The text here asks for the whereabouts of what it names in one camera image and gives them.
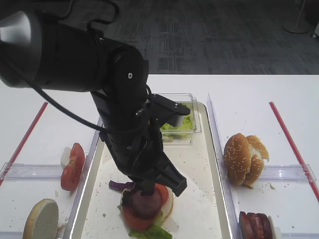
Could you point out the shredded purple cabbage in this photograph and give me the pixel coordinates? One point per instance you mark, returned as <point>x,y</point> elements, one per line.
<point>121,186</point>

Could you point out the bottom bun slice on tray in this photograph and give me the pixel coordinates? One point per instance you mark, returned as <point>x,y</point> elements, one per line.
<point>165,192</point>

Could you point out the white metal tray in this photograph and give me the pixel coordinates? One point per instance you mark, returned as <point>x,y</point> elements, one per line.
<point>198,213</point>

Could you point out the tomato slice on tray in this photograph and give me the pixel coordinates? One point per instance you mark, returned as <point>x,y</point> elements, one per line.
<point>142,211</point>

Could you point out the clear vertical rail right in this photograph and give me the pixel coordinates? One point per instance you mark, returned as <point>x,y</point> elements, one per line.
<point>233,227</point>

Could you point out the standing meat slices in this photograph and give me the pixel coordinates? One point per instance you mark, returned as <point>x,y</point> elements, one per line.
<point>255,226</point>

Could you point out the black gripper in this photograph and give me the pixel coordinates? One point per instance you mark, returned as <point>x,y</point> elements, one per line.
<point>140,156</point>

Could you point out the clear plastic container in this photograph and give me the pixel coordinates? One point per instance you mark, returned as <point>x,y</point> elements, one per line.
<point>188,98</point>

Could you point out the clear vertical rail left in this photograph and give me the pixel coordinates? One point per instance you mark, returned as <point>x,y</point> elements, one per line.
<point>78,213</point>

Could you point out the standing bun slice left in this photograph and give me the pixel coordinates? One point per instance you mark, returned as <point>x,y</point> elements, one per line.
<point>42,221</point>

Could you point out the red strip right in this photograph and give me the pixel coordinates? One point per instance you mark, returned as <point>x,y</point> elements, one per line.
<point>295,150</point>

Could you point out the floor stand base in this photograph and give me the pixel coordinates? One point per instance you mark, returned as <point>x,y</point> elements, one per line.
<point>302,17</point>

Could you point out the green lettuce in container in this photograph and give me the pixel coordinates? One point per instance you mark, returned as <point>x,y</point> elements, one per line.
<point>183,132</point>

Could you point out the standing tomato slices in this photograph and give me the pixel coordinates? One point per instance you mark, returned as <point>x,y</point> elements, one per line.
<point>72,171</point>

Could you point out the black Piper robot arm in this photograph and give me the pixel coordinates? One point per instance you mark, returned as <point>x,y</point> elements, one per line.
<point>37,51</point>

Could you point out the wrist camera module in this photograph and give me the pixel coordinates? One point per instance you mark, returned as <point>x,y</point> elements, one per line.
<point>165,110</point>

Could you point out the clear holder upper right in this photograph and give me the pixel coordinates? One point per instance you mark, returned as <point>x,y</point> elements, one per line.
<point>288,173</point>

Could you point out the sesame burger buns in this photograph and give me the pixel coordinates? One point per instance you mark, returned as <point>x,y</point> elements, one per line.
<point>244,159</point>

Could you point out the pink meat patty on tray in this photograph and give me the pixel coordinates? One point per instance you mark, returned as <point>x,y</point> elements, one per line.
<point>146,206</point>

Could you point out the lettuce leaf on tray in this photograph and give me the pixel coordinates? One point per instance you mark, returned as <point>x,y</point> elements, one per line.
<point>152,232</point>

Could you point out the red strip left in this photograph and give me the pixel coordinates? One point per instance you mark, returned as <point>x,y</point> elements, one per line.
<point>25,139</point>

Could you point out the red strip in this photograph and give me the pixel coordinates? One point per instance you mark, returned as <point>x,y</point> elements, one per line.
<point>295,150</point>
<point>25,139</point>

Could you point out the clear vertical rail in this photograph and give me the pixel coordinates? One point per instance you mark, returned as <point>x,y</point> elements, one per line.
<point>233,227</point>
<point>78,213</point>

